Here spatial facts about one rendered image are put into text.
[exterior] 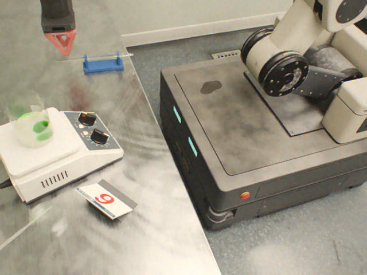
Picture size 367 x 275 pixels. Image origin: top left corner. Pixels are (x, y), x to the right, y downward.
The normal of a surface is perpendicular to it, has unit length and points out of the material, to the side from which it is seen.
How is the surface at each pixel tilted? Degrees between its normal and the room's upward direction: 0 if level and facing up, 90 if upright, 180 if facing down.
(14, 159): 0
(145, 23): 90
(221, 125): 0
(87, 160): 90
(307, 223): 0
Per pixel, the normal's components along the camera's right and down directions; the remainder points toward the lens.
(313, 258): 0.07, -0.64
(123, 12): 0.34, 0.73
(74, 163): 0.57, 0.65
